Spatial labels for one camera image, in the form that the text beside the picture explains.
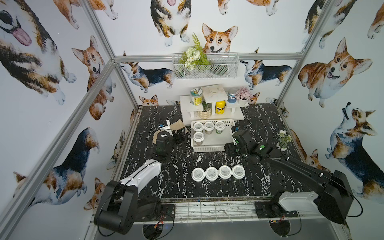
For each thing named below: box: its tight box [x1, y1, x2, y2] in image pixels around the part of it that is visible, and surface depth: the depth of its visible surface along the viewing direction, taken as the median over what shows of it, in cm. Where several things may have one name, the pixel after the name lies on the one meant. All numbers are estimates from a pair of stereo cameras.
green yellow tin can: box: [190, 87, 203, 106], surface depth 99 cm
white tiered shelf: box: [180, 84, 249, 126], surface depth 109 cm
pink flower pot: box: [236, 86, 253, 106], surface depth 97 cm
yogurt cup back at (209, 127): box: [204, 121, 215, 135], surface depth 102 cm
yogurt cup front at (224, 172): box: [218, 165, 232, 180], surface depth 82 cm
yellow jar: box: [215, 100, 226, 115], surface depth 112 cm
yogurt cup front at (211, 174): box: [205, 166, 219, 182], surface depth 81 cm
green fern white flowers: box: [179, 32, 210, 71], surface depth 82 cm
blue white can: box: [227, 88, 237, 104], surface depth 100 cm
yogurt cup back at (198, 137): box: [193, 131, 205, 146], surface depth 97 cm
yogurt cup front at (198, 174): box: [191, 167, 206, 182], surface depth 81 cm
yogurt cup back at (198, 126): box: [193, 122, 204, 132], surface depth 102 cm
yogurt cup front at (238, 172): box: [231, 165, 246, 180], surface depth 82 cm
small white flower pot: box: [276, 130, 293, 152], surface depth 94 cm
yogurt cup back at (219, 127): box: [214, 121, 226, 135], surface depth 102 cm
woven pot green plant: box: [197, 100, 212, 119], surface depth 112 cm
